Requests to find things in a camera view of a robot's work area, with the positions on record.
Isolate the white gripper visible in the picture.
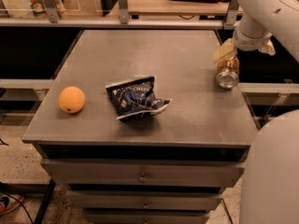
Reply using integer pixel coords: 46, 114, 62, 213
213, 14, 276, 63

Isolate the orange soda can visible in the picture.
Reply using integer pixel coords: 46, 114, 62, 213
216, 56, 239, 89

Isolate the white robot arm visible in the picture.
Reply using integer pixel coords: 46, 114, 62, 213
213, 0, 299, 224

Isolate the blue chips bag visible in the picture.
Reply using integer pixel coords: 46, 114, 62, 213
106, 76, 172, 120

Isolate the grey drawer cabinet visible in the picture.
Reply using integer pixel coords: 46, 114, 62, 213
22, 30, 257, 224

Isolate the orange fruit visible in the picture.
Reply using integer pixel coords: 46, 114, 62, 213
58, 86, 85, 114

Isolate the metal railing with posts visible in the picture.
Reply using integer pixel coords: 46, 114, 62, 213
0, 0, 243, 29

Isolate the colourful package behind glass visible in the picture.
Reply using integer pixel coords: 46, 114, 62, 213
0, 0, 46, 19

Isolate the red and white shoe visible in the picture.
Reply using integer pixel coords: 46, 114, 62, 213
0, 194, 24, 216

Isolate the black floor cable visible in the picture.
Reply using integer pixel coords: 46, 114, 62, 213
0, 189, 35, 224

